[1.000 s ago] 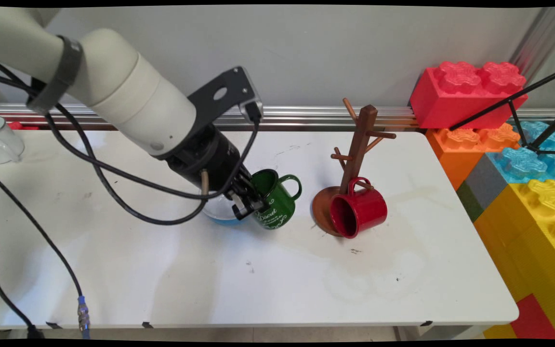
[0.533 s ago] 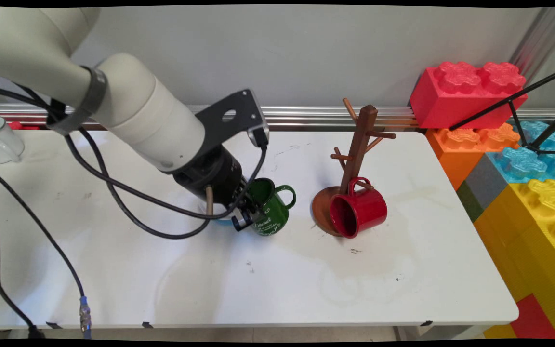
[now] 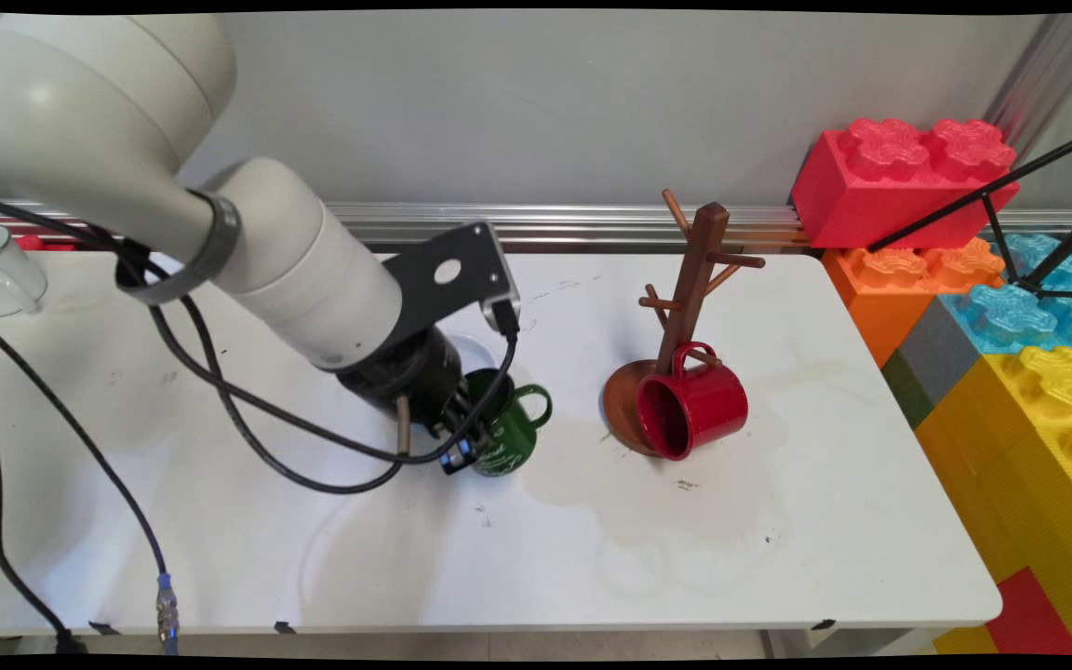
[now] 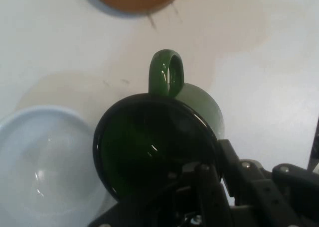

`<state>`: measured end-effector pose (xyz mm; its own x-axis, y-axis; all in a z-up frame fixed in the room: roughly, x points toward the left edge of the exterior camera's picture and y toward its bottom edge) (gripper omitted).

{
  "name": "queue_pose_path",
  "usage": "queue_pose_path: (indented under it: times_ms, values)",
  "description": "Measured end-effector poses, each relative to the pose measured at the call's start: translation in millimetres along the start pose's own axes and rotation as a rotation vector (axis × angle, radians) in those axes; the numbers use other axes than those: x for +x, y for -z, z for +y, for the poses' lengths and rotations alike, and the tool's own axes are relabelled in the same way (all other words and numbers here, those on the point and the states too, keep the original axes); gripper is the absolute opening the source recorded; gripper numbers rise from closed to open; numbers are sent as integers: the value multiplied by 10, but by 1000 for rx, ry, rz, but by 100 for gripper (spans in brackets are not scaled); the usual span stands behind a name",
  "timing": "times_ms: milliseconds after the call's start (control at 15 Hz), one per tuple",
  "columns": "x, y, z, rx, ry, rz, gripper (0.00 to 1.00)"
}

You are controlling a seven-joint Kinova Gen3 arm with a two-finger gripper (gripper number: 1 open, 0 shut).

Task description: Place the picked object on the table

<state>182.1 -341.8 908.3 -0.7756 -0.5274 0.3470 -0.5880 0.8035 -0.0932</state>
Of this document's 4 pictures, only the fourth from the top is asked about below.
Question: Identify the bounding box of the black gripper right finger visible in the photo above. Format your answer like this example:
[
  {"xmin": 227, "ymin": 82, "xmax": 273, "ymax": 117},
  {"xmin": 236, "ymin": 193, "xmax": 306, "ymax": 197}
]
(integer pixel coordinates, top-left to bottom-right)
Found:
[{"xmin": 217, "ymin": 138, "xmax": 319, "ymax": 227}]

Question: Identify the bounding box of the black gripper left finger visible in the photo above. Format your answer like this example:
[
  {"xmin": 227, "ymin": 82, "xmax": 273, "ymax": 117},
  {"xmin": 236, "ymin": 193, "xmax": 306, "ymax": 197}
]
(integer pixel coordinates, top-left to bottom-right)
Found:
[{"xmin": 89, "ymin": 161, "xmax": 234, "ymax": 227}]

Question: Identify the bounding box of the green enamel mug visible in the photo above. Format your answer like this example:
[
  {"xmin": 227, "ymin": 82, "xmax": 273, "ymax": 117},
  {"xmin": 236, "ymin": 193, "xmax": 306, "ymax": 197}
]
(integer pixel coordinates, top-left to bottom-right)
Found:
[{"xmin": 92, "ymin": 48, "xmax": 225, "ymax": 204}]

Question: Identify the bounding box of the white and blue bowl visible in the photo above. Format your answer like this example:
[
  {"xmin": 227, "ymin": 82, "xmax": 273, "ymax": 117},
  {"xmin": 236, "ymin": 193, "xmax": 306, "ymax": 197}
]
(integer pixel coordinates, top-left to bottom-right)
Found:
[{"xmin": 0, "ymin": 106, "xmax": 111, "ymax": 227}]

